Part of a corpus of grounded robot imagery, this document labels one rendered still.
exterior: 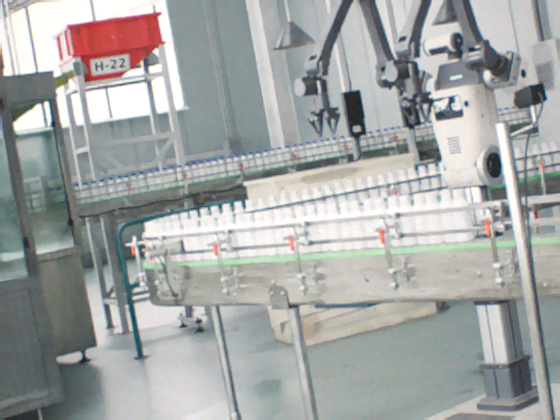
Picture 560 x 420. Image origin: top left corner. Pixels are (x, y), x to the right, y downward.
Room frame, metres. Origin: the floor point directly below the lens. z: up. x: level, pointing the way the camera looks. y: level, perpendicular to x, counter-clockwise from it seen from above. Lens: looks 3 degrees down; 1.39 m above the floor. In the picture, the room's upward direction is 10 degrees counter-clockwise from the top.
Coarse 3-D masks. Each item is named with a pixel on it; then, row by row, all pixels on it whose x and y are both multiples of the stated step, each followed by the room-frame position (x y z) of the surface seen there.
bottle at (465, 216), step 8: (456, 192) 3.71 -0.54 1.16; (464, 192) 3.71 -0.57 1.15; (456, 200) 3.71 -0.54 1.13; (464, 200) 3.70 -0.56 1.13; (456, 216) 3.70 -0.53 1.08; (464, 216) 3.69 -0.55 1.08; (456, 224) 3.70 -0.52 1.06; (464, 224) 3.69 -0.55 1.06; (472, 224) 3.71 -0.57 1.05; (472, 232) 3.70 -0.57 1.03; (464, 240) 3.69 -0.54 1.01
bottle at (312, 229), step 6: (306, 210) 4.27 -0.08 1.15; (312, 210) 4.26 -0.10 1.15; (312, 216) 4.25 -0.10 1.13; (306, 228) 4.26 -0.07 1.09; (312, 228) 4.24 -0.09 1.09; (312, 234) 4.24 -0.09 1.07; (312, 240) 4.24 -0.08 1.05; (318, 240) 4.24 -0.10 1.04; (312, 246) 4.24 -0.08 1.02; (318, 246) 4.24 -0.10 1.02; (312, 252) 4.25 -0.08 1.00
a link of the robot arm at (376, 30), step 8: (360, 0) 4.56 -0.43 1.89; (368, 0) 4.55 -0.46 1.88; (368, 8) 4.55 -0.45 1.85; (376, 8) 4.57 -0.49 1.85; (368, 16) 4.56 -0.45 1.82; (376, 16) 4.57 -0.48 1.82; (368, 24) 4.57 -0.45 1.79; (376, 24) 4.56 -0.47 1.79; (368, 32) 4.59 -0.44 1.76; (376, 32) 4.56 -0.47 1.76; (384, 32) 4.58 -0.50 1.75; (376, 40) 4.57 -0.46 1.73; (384, 40) 4.58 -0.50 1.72; (376, 48) 4.58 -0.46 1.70; (384, 48) 4.57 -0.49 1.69; (376, 56) 4.59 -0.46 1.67; (384, 56) 4.57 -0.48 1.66; (392, 56) 4.59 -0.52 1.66; (384, 64) 4.57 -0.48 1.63; (376, 72) 4.63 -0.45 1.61; (376, 80) 4.62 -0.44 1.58; (400, 80) 4.56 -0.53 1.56; (384, 88) 4.63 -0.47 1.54
